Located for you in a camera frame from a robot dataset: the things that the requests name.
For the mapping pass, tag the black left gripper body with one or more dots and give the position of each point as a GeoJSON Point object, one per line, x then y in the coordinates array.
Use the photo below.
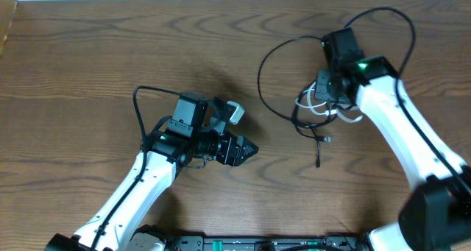
{"type": "Point", "coordinates": [226, 146]}

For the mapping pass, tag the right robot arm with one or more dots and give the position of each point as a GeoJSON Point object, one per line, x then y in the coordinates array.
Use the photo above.
{"type": "Point", "coordinates": [437, 214]}

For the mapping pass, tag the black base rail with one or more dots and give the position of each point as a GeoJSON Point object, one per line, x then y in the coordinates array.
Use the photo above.
{"type": "Point", "coordinates": [257, 243]}

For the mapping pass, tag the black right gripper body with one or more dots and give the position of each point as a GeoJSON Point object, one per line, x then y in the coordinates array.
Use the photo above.
{"type": "Point", "coordinates": [325, 89]}

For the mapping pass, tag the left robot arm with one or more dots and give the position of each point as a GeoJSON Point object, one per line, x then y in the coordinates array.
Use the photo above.
{"type": "Point", "coordinates": [196, 130]}

